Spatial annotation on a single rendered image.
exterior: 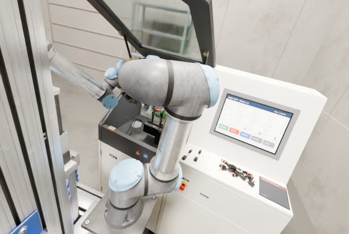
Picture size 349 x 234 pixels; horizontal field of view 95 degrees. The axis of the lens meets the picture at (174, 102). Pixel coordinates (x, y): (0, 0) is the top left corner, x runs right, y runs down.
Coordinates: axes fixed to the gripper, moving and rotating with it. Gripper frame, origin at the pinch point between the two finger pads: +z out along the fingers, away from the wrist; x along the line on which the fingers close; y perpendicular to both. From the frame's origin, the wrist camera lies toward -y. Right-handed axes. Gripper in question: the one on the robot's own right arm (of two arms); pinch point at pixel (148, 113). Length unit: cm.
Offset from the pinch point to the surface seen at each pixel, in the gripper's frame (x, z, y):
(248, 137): 62, 7, -29
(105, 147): -38, 50, -3
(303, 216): 166, 125, -112
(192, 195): 41, 50, -3
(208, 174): 46, 27, -3
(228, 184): 59, 27, -3
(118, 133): -25.7, 29.9, -3.4
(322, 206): 174, 98, -111
